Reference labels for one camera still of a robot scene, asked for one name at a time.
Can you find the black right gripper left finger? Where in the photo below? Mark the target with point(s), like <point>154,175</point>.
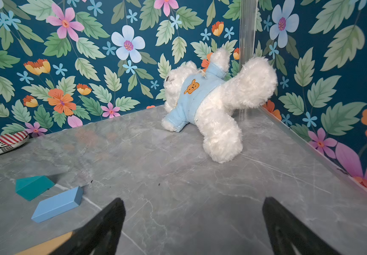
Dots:
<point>100,236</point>

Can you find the light blue rectangular block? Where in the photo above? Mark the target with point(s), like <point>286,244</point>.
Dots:
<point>57,205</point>

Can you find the teal triangular block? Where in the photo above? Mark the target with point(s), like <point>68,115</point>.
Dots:
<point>31,187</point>

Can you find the natural wood block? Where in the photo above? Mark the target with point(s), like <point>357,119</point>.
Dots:
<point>46,248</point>

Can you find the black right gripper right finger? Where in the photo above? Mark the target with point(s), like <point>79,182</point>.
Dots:
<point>288,235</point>

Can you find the white teddy bear blue shirt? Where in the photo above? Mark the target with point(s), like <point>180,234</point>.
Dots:
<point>206,100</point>

